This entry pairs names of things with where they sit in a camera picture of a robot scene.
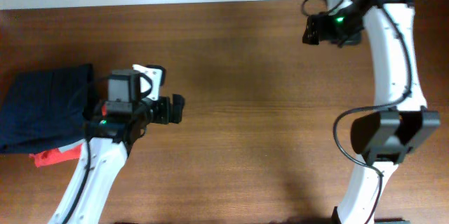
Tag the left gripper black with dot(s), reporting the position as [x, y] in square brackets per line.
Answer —
[163, 114]

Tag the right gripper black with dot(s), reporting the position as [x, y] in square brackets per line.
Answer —
[325, 34]

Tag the dark blue shorts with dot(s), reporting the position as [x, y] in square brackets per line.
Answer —
[43, 110]

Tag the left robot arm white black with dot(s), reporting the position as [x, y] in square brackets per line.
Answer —
[133, 102]

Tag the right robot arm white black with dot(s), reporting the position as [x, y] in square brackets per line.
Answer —
[399, 120]

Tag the red folded garment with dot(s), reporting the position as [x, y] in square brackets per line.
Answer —
[55, 156]

